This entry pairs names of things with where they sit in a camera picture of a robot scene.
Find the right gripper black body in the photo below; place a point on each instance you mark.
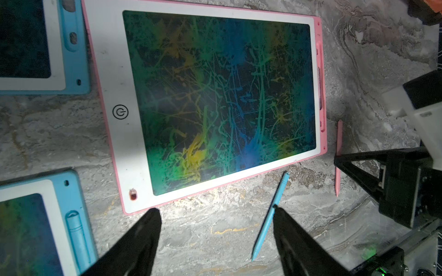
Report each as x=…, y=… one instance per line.
x=412, y=188

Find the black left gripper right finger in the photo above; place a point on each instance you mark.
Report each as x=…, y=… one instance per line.
x=300, y=254

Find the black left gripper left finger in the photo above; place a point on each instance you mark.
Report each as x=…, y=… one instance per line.
x=134, y=254

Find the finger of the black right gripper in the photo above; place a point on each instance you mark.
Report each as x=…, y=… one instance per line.
x=372, y=184

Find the pink stylus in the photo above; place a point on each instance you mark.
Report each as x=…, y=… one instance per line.
x=338, y=153

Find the blue stylus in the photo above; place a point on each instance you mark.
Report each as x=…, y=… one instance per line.
x=269, y=216
x=78, y=240

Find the blue tablet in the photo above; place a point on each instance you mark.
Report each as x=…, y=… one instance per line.
x=43, y=48
x=35, y=239

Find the pink writing tablet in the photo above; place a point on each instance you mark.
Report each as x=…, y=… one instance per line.
x=198, y=96

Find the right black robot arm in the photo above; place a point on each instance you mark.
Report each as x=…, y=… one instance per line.
x=416, y=254

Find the blue stylus on table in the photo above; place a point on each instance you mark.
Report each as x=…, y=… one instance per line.
x=269, y=216

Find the orange plastic tool case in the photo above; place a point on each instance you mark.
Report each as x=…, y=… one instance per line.
x=428, y=11

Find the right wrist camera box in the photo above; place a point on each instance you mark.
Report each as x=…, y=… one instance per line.
x=420, y=100

